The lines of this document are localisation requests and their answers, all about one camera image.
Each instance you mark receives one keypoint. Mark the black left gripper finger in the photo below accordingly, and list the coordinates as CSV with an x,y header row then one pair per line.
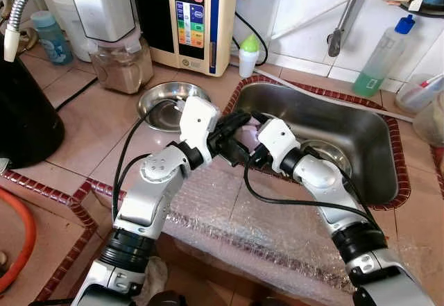
x,y
234,152
236,121

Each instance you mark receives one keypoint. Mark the purple plastic bowl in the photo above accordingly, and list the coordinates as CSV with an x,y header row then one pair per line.
x,y
250,134

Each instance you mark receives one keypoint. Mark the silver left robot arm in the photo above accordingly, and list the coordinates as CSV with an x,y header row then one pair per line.
x,y
149,195

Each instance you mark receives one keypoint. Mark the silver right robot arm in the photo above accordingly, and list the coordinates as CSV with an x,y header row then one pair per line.
x,y
326,181

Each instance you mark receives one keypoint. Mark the small white bottle green cap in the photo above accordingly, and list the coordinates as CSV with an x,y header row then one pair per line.
x,y
248,62

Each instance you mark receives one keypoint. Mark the stainless steel bowl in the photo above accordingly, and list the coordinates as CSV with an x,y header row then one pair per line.
x,y
163,112
336,155

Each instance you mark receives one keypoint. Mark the bubble wrap sheet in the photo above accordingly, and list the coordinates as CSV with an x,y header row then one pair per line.
x,y
263,230

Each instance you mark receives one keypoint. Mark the thin white pipe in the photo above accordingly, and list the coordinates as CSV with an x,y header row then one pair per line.
x,y
326,96

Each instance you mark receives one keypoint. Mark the stainless steel sink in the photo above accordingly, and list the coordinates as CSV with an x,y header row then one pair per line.
x,y
347,118

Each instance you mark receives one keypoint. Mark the beige water ionizer machine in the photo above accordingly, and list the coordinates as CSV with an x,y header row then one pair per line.
x,y
191,25

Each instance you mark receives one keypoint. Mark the glass jar with brown contents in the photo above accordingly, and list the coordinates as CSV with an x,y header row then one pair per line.
x,y
121,70

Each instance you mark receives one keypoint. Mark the white crumpled cloth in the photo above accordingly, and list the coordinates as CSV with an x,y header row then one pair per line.
x,y
154,278

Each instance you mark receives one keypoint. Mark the clear soap bottle blue cap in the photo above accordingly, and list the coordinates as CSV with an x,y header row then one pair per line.
x,y
378,63

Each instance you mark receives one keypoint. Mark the black robot foot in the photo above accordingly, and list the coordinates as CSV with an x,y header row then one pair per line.
x,y
163,299

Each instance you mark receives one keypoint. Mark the clear plastic container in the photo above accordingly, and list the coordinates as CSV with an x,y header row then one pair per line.
x,y
415,99

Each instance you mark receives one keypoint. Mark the white water filter appliance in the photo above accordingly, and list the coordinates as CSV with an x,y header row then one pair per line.
x,y
104,4

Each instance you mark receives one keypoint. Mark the round glass jar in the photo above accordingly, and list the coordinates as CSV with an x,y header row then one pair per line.
x,y
431,122

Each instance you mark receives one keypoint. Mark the white plastic tube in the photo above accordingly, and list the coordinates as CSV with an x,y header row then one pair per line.
x,y
431,80

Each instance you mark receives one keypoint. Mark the black round bin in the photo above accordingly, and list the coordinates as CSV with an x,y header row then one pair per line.
x,y
28,125

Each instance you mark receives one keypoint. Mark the teal plastic bottle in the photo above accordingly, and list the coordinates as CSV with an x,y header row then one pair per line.
x,y
52,42

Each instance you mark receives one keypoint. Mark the white plastic jar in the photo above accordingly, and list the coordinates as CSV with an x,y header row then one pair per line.
x,y
66,14

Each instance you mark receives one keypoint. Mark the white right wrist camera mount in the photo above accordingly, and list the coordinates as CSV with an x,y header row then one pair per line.
x,y
277,143

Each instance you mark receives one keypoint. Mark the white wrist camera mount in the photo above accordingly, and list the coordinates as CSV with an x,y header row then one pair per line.
x,y
277,143
198,118

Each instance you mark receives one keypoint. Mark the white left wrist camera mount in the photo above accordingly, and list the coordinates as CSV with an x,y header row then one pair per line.
x,y
198,118

